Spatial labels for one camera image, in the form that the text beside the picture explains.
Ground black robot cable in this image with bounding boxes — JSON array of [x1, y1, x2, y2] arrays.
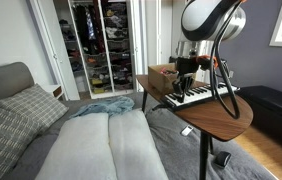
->
[[210, 0, 243, 121]]

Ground orange cable clip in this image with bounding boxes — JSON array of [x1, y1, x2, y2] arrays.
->
[[196, 54, 220, 71]]

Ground white pillow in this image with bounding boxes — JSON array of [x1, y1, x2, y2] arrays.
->
[[35, 112, 118, 180], [108, 108, 170, 180]]

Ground small dark floor object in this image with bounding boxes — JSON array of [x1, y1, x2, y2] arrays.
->
[[213, 150, 233, 169]]

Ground white closet door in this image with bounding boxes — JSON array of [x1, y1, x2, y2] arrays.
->
[[129, 0, 162, 93], [27, 0, 81, 102], [156, 0, 186, 68]]

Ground small cardboard box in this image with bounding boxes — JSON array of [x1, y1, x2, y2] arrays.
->
[[147, 63, 183, 95]]

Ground white nightstand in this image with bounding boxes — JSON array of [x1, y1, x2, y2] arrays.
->
[[42, 84, 66, 101]]

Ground round wooden side table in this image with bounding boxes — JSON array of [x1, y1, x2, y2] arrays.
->
[[136, 73, 255, 180]]

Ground white remote control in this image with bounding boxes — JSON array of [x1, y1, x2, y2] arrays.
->
[[180, 124, 195, 137]]

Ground white folded duvet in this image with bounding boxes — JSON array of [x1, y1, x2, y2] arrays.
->
[[0, 98, 149, 180]]

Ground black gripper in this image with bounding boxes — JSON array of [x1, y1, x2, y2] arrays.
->
[[171, 55, 201, 104]]

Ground grey plaid pillow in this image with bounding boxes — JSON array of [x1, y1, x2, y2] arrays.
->
[[0, 83, 70, 135], [0, 97, 41, 180]]

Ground grey rug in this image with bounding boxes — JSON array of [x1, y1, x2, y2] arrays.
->
[[145, 99, 279, 180]]

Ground grey upholstered headboard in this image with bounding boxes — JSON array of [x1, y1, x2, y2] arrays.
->
[[0, 61, 36, 103]]

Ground black mini piano keyboard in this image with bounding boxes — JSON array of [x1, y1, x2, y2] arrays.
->
[[163, 82, 242, 110]]

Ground crumpled light blue cloth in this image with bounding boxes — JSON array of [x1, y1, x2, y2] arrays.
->
[[68, 95, 136, 119]]

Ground black low cabinet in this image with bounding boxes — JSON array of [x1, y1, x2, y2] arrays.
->
[[235, 85, 282, 158]]

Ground closet shelving with clothes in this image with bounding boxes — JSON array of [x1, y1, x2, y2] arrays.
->
[[54, 0, 139, 100]]

